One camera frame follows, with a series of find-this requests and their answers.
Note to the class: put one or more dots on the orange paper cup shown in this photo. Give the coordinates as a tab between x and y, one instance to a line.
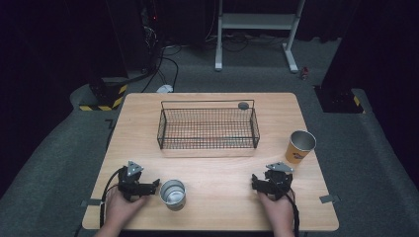
299	147

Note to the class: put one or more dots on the black yellow striped stand base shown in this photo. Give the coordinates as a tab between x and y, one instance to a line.
104	95
341	98

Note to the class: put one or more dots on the small red object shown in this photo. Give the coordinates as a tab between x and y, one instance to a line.
304	73

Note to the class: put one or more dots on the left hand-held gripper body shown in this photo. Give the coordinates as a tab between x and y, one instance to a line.
129	184

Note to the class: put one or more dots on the dark equipment rack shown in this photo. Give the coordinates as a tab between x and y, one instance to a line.
148	33

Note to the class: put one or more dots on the grey tape piece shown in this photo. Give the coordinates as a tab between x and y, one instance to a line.
90	202
329	198

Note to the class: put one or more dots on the grey round table grommet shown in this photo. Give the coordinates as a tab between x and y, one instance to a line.
243	105

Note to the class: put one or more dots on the white metal stand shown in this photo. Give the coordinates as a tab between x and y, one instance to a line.
258	23

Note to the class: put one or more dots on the person's right hand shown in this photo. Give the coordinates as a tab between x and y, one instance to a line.
278	210

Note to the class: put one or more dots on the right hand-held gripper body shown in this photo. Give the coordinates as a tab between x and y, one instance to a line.
279	181

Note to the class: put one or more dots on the white power adapter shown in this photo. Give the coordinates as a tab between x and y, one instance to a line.
164	88

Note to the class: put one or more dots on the person's left hand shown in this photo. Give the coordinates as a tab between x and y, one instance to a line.
120	208

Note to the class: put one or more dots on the silver metal cup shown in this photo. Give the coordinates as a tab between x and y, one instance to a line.
173	195

